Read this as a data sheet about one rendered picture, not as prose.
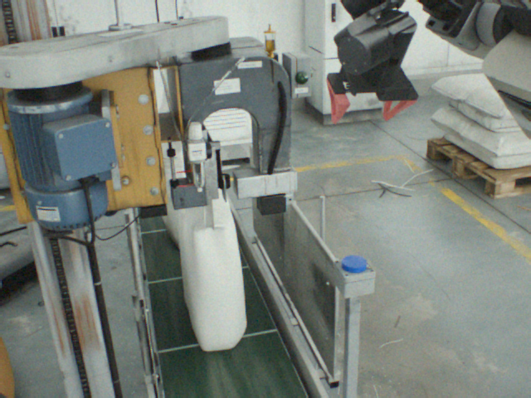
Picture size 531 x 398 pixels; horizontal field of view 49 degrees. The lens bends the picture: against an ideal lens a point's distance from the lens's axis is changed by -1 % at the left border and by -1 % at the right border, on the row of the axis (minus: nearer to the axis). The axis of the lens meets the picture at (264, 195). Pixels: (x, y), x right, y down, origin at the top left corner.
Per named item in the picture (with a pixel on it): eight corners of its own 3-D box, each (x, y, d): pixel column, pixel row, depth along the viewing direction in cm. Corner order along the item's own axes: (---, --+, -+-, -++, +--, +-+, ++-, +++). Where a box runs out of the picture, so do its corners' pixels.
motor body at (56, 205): (112, 229, 111) (91, 100, 101) (28, 240, 108) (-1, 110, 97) (110, 197, 124) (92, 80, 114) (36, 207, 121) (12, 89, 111)
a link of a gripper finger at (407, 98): (352, 106, 103) (367, 64, 96) (388, 104, 105) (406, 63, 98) (365, 134, 99) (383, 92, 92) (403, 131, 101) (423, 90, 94)
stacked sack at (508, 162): (551, 165, 376) (554, 148, 371) (492, 173, 367) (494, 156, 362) (491, 134, 435) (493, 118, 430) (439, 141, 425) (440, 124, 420)
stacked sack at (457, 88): (547, 100, 392) (549, 79, 386) (457, 108, 381) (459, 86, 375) (510, 85, 431) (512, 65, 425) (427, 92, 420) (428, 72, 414)
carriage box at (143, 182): (168, 206, 133) (153, 67, 120) (12, 227, 126) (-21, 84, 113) (158, 167, 155) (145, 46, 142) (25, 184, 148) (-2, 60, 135)
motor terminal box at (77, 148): (121, 181, 104) (112, 118, 99) (67, 197, 99) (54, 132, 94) (101, 169, 110) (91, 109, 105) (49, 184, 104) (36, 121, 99)
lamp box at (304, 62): (311, 96, 132) (310, 56, 128) (291, 99, 131) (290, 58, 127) (300, 89, 139) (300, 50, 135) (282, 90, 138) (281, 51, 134)
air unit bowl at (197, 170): (207, 188, 129) (205, 162, 126) (193, 190, 128) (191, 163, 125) (205, 182, 131) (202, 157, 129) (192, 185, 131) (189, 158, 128)
